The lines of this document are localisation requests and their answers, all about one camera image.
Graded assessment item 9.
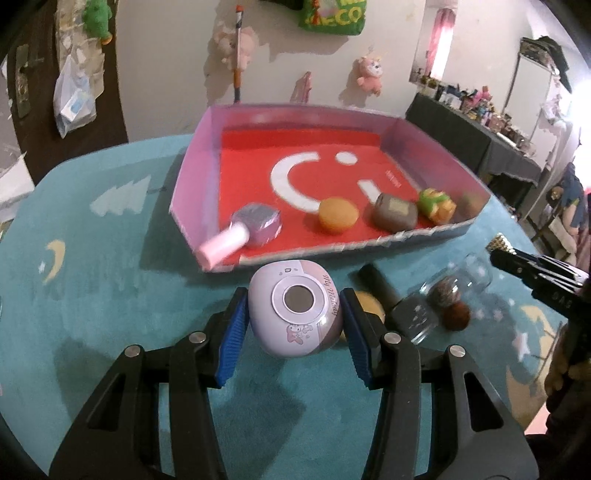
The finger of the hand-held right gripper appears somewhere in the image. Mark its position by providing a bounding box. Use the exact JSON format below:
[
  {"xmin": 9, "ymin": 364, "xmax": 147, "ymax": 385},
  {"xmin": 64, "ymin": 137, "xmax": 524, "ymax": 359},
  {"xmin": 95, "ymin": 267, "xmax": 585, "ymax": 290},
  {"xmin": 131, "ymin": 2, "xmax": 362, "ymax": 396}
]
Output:
[{"xmin": 489, "ymin": 247, "xmax": 591, "ymax": 291}]

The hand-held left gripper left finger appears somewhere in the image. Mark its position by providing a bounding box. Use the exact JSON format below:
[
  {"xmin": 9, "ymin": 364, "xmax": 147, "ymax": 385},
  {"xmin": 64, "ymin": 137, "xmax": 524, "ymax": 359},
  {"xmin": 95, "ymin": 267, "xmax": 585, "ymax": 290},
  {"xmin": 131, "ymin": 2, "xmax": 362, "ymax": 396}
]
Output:
[{"xmin": 48, "ymin": 286, "xmax": 250, "ymax": 480}]

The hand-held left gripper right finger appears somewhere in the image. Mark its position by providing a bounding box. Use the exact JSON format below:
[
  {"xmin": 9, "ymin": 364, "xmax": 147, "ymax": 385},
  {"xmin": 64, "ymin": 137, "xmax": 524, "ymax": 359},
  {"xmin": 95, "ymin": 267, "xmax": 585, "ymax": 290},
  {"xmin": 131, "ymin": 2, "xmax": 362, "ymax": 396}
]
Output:
[{"xmin": 339, "ymin": 288, "xmax": 541, "ymax": 480}]

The gold studded cylinder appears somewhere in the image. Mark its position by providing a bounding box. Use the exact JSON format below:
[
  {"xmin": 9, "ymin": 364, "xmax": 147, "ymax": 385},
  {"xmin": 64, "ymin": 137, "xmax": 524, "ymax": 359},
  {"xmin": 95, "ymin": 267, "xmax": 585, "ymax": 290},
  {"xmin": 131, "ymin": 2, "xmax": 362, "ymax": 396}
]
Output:
[{"xmin": 487, "ymin": 233, "xmax": 518, "ymax": 254}]

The orange round soap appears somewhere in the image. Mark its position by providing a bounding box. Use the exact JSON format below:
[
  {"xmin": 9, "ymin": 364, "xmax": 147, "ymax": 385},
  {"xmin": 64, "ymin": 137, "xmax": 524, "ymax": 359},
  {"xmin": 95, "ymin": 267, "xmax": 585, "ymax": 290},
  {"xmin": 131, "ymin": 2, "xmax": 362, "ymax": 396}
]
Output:
[
  {"xmin": 353, "ymin": 292, "xmax": 386, "ymax": 342},
  {"xmin": 318, "ymin": 198, "xmax": 359, "ymax": 234}
]

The clear glass cup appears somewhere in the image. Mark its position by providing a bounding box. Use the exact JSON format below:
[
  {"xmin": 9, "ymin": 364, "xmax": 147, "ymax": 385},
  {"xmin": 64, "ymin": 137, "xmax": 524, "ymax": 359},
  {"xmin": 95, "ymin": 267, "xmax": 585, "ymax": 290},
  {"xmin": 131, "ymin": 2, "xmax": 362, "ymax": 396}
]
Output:
[{"xmin": 422, "ymin": 253, "xmax": 494, "ymax": 301}]

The pink round case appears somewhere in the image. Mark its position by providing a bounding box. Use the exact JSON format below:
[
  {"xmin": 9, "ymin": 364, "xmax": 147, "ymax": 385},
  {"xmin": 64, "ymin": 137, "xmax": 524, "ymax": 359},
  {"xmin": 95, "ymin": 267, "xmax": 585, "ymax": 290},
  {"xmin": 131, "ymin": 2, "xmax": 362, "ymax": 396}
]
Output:
[{"xmin": 248, "ymin": 259, "xmax": 345, "ymax": 360}]

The glitter bottle dark red cap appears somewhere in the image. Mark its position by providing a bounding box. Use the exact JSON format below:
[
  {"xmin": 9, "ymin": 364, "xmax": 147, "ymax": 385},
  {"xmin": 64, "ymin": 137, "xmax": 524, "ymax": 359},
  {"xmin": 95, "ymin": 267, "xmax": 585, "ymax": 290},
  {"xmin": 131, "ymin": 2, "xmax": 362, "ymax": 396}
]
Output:
[{"xmin": 431, "ymin": 279, "xmax": 472, "ymax": 330}]

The green hooded bear toy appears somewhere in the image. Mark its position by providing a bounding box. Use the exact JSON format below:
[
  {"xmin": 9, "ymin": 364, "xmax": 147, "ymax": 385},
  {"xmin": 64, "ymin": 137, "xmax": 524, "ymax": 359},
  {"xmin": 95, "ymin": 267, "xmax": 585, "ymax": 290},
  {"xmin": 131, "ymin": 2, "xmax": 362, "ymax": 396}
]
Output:
[{"xmin": 418, "ymin": 188, "xmax": 458, "ymax": 225}]

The pink toy hammer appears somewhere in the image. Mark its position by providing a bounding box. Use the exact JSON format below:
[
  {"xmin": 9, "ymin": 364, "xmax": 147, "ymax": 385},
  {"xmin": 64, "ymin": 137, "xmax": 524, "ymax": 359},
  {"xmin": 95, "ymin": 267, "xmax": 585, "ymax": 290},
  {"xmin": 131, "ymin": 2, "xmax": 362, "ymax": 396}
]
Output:
[{"xmin": 198, "ymin": 203, "xmax": 283, "ymax": 267}]

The brown earbuds case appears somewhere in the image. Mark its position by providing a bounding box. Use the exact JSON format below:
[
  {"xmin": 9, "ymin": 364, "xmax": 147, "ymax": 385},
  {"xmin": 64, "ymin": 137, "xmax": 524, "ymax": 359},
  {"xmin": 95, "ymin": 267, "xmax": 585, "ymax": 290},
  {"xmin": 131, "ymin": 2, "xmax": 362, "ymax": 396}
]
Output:
[{"xmin": 372, "ymin": 193, "xmax": 419, "ymax": 230}]

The pink cardboard box red bottom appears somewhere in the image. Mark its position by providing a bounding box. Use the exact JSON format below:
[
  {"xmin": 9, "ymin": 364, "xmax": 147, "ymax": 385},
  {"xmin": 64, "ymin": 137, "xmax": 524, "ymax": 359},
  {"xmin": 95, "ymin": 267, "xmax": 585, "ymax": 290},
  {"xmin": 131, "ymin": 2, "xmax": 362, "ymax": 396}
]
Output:
[{"xmin": 168, "ymin": 104, "xmax": 491, "ymax": 273}]

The person's right hand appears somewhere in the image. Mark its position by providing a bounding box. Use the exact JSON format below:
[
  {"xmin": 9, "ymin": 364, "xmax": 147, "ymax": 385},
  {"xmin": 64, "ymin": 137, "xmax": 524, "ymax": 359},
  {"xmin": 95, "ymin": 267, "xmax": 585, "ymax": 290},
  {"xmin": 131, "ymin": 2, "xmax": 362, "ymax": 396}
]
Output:
[{"xmin": 542, "ymin": 323, "xmax": 591, "ymax": 411}]

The table with dark cloth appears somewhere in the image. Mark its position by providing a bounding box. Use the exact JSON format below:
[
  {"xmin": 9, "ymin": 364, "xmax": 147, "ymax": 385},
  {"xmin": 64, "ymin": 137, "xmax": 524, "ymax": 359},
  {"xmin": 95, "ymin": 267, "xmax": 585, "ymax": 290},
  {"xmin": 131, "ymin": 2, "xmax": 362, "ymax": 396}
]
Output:
[{"xmin": 405, "ymin": 92, "xmax": 542, "ymax": 185}]

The row of cosmetics bottles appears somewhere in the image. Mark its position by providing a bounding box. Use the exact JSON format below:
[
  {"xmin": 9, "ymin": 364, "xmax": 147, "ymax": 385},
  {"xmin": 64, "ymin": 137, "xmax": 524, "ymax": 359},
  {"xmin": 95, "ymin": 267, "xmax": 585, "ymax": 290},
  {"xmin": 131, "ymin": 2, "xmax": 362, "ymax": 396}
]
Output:
[{"xmin": 411, "ymin": 69, "xmax": 536, "ymax": 148}]

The white cabinet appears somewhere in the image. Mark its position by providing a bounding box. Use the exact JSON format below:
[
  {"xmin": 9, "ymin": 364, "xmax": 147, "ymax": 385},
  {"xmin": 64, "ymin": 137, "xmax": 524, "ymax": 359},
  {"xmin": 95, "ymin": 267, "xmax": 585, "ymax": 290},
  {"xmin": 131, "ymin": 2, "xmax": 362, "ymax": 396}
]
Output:
[{"xmin": 505, "ymin": 51, "xmax": 573, "ymax": 158}]

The black bag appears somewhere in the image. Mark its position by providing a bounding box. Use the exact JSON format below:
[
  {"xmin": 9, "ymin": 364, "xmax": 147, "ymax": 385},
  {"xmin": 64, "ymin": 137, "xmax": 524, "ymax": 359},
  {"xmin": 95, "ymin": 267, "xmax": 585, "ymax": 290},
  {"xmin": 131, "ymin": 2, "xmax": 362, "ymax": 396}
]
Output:
[{"xmin": 519, "ymin": 36, "xmax": 573, "ymax": 90}]

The pink curtain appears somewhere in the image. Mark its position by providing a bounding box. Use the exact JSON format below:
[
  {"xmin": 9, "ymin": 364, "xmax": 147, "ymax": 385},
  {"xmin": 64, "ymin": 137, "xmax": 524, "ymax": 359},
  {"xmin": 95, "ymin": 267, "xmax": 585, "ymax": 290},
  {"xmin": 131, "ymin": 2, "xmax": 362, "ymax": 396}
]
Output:
[{"xmin": 429, "ymin": 7, "xmax": 455, "ymax": 79}]

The pink hanging plush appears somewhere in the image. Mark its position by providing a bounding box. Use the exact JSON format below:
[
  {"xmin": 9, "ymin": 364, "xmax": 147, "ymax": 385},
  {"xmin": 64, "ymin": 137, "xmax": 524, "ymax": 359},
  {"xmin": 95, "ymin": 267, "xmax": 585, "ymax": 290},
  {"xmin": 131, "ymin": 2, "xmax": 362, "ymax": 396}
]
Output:
[{"xmin": 355, "ymin": 55, "xmax": 385, "ymax": 97}]

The clear plastic bag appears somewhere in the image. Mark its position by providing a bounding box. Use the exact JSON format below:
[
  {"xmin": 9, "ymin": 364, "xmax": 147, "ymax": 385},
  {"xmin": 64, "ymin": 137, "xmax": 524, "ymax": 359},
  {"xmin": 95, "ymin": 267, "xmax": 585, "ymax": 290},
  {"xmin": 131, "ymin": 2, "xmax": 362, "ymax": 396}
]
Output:
[{"xmin": 53, "ymin": 58, "xmax": 98, "ymax": 139}]

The green tote bag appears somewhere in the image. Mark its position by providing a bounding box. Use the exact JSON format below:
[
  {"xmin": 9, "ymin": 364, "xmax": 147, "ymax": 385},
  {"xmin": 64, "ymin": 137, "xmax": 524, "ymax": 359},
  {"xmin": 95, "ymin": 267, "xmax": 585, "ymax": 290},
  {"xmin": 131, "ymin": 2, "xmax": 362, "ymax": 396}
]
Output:
[{"xmin": 298, "ymin": 0, "xmax": 368, "ymax": 37}]

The green dinosaur plush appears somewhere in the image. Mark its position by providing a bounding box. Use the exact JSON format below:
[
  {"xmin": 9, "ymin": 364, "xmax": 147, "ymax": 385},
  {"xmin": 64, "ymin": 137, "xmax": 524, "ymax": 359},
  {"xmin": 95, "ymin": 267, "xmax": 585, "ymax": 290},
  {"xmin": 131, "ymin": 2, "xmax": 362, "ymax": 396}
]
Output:
[{"xmin": 81, "ymin": 0, "xmax": 114, "ymax": 44}]

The orange grey mop handle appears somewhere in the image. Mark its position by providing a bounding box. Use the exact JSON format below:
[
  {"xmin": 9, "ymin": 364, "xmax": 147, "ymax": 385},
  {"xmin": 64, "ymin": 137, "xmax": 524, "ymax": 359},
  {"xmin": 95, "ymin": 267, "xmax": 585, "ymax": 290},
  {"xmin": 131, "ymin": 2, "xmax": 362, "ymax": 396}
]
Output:
[{"xmin": 233, "ymin": 4, "xmax": 244, "ymax": 104}]

